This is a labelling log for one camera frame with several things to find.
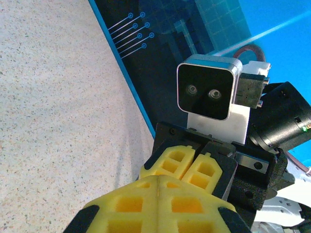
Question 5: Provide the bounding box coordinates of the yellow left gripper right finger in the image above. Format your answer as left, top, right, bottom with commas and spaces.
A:
157, 175, 252, 233

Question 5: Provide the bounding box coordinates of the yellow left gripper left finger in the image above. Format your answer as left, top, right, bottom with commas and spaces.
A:
62, 175, 159, 233

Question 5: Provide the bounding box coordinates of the blue table edge strip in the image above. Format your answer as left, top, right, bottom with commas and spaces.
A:
87, 0, 156, 139

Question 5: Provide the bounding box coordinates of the grey camera cable connector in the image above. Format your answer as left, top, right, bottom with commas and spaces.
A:
236, 72, 271, 109

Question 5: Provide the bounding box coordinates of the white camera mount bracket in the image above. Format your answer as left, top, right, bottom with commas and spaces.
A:
187, 60, 272, 144

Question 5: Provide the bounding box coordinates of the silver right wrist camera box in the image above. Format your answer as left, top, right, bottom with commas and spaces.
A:
176, 54, 244, 121

